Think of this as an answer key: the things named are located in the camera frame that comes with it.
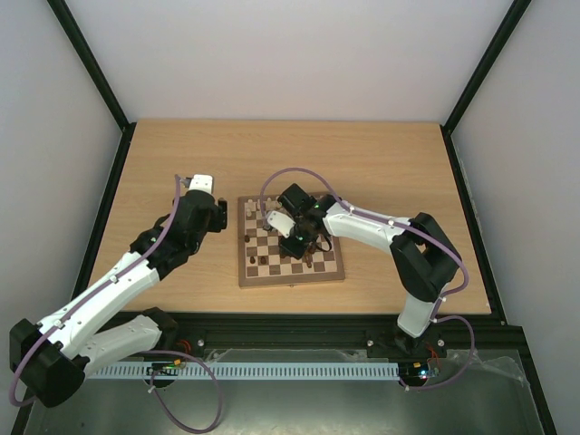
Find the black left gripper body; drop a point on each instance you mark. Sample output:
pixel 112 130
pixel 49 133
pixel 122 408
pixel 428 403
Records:
pixel 219 223

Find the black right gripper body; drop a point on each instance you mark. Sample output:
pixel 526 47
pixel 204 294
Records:
pixel 295 245

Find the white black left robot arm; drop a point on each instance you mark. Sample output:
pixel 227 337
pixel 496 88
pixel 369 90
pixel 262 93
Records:
pixel 54 356

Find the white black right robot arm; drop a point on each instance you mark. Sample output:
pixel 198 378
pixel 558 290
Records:
pixel 424 257

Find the pile of dark chess pieces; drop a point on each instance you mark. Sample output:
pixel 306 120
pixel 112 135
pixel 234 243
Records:
pixel 307 259

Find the row of light chess pieces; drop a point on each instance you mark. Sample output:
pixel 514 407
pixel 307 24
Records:
pixel 253 206

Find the wooden chess board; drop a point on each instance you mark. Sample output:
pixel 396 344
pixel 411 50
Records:
pixel 254 240

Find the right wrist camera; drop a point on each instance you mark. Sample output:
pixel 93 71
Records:
pixel 279 221

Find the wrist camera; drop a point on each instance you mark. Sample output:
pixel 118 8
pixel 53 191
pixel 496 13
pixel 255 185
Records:
pixel 279 221
pixel 202 182

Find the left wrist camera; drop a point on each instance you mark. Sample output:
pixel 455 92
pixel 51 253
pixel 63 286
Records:
pixel 202 182

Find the light blue slotted cable duct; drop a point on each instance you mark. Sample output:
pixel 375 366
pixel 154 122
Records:
pixel 254 371

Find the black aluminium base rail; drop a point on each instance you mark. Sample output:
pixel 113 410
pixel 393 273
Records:
pixel 199 333

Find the black frame post left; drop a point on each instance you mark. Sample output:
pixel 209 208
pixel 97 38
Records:
pixel 72 30

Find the black frame post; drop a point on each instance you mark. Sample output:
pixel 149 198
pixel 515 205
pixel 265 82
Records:
pixel 72 30
pixel 500 38

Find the black frame post right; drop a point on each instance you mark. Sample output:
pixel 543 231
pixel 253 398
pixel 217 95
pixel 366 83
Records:
pixel 500 38

